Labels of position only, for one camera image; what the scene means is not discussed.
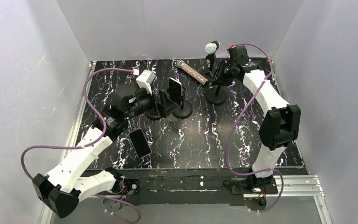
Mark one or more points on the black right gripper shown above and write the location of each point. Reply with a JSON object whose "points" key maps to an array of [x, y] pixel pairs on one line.
{"points": [[223, 71]]}

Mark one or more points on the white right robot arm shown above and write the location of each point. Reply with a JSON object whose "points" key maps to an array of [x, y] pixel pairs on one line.
{"points": [[280, 125]]}

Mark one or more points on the black microphone stand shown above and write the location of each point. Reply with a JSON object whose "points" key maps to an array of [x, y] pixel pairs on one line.
{"points": [[211, 58]]}

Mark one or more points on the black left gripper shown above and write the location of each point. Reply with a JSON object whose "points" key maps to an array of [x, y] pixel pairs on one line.
{"points": [[161, 102]]}

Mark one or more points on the white microphone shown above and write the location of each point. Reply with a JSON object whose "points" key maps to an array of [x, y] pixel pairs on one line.
{"points": [[211, 48]]}

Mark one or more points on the aluminium rail frame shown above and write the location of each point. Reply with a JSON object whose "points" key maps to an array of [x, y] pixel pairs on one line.
{"points": [[198, 141]]}

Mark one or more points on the black phone stand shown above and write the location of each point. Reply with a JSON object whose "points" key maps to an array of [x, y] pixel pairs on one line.
{"points": [[184, 110], [215, 94], [152, 115]]}

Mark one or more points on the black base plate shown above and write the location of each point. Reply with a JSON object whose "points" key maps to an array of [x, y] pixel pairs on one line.
{"points": [[190, 186]]}

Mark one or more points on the glitter handheld microphone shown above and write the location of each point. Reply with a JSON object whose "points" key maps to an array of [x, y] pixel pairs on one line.
{"points": [[192, 72]]}

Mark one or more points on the black smartphone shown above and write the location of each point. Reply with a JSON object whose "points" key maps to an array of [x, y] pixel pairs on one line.
{"points": [[175, 90], [140, 143]]}

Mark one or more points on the black phone stand front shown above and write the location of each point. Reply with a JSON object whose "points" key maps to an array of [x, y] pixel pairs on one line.
{"points": [[152, 115]]}

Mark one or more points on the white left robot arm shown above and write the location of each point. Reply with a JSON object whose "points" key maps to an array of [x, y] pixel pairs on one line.
{"points": [[62, 189]]}

